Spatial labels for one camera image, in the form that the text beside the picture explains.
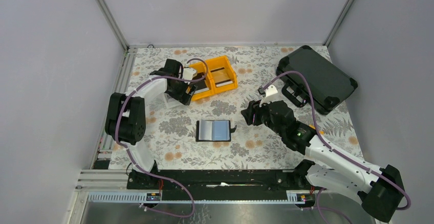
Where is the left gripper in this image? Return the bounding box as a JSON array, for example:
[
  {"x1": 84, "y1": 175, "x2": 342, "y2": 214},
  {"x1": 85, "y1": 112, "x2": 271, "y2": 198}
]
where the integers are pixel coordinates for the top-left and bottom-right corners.
[{"x1": 166, "y1": 75, "x2": 197, "y2": 105}]

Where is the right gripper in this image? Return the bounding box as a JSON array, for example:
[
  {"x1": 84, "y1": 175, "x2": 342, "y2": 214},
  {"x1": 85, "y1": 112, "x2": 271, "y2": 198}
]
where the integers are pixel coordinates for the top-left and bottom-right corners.
[{"x1": 240, "y1": 95, "x2": 285, "y2": 137}]

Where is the white plastic bin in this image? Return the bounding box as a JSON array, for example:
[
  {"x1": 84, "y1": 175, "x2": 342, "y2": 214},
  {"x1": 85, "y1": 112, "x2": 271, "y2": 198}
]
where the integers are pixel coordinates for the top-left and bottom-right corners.
[{"x1": 163, "y1": 93, "x2": 183, "y2": 109}]

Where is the black leather card holder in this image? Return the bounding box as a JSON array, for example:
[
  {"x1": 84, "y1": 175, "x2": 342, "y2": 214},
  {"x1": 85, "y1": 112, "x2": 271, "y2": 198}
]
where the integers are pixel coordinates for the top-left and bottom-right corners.
[{"x1": 195, "y1": 120, "x2": 237, "y2": 142}]

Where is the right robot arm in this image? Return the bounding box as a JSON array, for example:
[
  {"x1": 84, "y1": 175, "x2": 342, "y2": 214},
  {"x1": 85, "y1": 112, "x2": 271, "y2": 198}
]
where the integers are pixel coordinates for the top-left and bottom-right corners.
[{"x1": 241, "y1": 101, "x2": 411, "y2": 222}]

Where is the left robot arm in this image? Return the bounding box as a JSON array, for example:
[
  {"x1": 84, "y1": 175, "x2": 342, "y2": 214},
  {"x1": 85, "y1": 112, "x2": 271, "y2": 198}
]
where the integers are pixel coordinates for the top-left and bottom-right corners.
[{"x1": 104, "y1": 59, "x2": 209, "y2": 189}]

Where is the card in left orange bin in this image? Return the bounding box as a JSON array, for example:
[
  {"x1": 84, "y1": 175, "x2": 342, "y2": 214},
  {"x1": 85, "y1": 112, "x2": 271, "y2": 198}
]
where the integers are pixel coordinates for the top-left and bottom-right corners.
[{"x1": 193, "y1": 79, "x2": 210, "y2": 95}]

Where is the card in orange bin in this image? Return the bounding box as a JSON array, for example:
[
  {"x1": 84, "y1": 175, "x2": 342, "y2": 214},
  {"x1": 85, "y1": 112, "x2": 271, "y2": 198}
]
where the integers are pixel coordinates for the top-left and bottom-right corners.
[
  {"x1": 193, "y1": 79, "x2": 210, "y2": 95},
  {"x1": 211, "y1": 68, "x2": 233, "y2": 87}
]

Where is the card in right orange bin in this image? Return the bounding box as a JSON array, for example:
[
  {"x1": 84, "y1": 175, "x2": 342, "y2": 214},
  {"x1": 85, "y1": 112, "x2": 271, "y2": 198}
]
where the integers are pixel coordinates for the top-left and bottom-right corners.
[{"x1": 211, "y1": 68, "x2": 233, "y2": 87}]

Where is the left orange bin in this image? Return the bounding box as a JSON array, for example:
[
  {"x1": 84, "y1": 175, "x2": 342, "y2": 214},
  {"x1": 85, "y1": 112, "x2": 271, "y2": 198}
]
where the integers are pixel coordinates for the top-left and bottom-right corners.
[{"x1": 187, "y1": 62, "x2": 216, "y2": 101}]

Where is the orange bin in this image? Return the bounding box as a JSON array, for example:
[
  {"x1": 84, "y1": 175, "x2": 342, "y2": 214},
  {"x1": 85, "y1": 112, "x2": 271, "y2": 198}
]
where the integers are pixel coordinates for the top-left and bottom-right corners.
[
  {"x1": 187, "y1": 62, "x2": 216, "y2": 101},
  {"x1": 205, "y1": 55, "x2": 238, "y2": 94}
]

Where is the right orange bin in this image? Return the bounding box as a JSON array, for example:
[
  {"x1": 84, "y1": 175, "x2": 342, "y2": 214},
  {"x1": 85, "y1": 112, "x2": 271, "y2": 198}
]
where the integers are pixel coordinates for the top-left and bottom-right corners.
[{"x1": 205, "y1": 55, "x2": 238, "y2": 94}]

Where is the small orange object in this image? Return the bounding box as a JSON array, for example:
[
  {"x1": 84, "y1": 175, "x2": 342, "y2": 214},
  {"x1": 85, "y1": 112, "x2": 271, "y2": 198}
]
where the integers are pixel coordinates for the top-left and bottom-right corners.
[{"x1": 309, "y1": 125, "x2": 324, "y2": 135}]

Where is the floral table mat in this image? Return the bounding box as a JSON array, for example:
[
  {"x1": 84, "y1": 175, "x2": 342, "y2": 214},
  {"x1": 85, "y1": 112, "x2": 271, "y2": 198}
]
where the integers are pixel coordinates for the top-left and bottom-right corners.
[{"x1": 110, "y1": 46, "x2": 367, "y2": 171}]

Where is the black hard case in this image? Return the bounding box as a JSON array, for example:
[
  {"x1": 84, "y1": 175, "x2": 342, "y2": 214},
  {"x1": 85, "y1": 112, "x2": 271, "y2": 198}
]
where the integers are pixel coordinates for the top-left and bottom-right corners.
[{"x1": 276, "y1": 45, "x2": 358, "y2": 115}]

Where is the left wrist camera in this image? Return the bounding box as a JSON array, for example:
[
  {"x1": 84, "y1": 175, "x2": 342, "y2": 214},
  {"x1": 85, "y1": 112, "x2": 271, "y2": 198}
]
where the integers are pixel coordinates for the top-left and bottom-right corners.
[{"x1": 182, "y1": 68, "x2": 197, "y2": 81}]

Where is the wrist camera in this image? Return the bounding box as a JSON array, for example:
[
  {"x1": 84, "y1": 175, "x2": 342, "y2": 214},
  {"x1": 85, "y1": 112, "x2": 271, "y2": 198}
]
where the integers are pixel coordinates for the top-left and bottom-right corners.
[
  {"x1": 258, "y1": 84, "x2": 278, "y2": 106},
  {"x1": 182, "y1": 68, "x2": 197, "y2": 81}
]

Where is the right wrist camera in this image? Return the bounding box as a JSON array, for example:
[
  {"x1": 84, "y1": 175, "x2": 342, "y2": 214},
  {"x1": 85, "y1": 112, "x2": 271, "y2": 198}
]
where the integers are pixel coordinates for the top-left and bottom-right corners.
[{"x1": 258, "y1": 84, "x2": 278, "y2": 106}]

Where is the white slotted cable duct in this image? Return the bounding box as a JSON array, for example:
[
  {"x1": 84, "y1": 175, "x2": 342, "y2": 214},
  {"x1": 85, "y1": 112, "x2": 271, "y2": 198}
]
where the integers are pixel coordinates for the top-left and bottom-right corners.
[{"x1": 88, "y1": 189, "x2": 305, "y2": 205}]

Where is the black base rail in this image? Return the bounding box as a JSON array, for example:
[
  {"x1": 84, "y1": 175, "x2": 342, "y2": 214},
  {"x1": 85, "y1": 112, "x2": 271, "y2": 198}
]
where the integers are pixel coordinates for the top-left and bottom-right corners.
[{"x1": 126, "y1": 170, "x2": 319, "y2": 199}]

